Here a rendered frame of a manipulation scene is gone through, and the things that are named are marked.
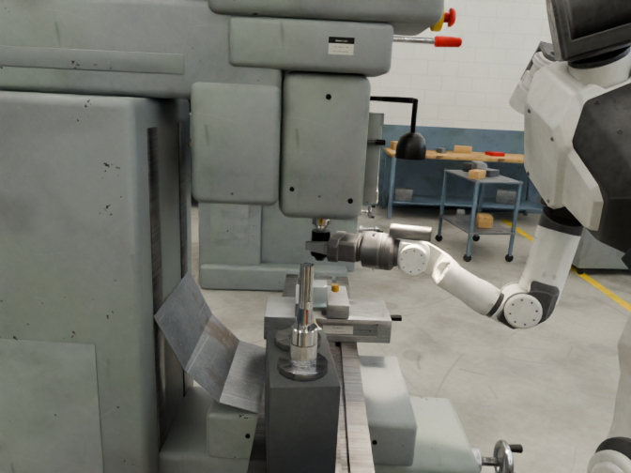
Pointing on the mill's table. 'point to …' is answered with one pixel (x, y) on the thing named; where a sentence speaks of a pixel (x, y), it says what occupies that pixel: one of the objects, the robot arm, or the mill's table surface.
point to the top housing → (343, 11)
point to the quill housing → (323, 144)
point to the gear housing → (311, 45)
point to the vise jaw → (337, 303)
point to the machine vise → (284, 307)
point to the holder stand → (300, 408)
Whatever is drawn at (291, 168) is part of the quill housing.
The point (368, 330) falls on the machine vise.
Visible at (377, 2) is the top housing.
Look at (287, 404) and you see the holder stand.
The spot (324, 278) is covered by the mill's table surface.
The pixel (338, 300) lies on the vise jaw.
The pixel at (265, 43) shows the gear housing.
